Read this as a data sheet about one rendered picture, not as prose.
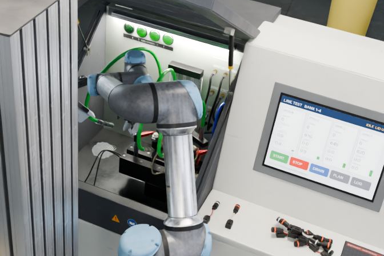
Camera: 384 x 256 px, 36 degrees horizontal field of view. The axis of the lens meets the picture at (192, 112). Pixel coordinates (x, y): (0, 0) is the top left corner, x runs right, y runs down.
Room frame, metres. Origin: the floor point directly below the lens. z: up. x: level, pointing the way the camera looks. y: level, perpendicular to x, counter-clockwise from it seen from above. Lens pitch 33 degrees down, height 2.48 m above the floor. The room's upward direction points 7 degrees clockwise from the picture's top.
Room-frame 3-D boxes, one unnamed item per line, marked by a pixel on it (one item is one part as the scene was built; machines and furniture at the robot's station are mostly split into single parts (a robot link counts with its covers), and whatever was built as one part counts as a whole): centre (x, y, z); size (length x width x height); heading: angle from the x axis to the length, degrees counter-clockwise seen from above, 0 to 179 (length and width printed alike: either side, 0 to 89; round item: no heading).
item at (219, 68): (2.10, -0.11, 1.20); 0.13 x 0.03 x 0.31; 71
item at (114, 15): (2.18, 0.12, 1.43); 0.54 x 0.03 x 0.02; 71
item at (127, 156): (1.89, 0.09, 0.91); 0.34 x 0.10 x 0.15; 71
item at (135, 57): (1.87, 0.22, 1.41); 0.09 x 0.08 x 0.11; 21
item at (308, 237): (1.55, -0.44, 1.01); 0.23 x 0.11 x 0.06; 71
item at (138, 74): (1.78, 0.20, 1.41); 0.11 x 0.11 x 0.08; 21
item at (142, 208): (1.70, 0.28, 0.87); 0.62 x 0.04 x 0.16; 71
